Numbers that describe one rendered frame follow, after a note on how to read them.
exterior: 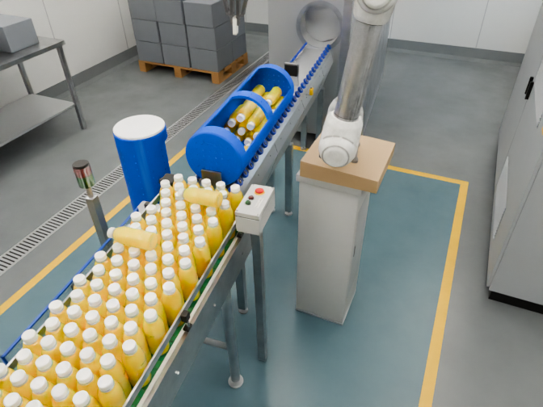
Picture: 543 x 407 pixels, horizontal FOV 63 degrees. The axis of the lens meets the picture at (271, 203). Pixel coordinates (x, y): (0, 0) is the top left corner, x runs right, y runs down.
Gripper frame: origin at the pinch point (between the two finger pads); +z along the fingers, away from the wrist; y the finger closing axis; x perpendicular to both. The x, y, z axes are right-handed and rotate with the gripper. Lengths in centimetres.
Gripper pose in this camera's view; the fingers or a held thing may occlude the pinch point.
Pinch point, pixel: (235, 25)
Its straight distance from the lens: 198.0
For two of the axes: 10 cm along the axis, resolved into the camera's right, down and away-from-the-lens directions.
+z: -0.4, 7.8, 6.3
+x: 2.2, -6.1, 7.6
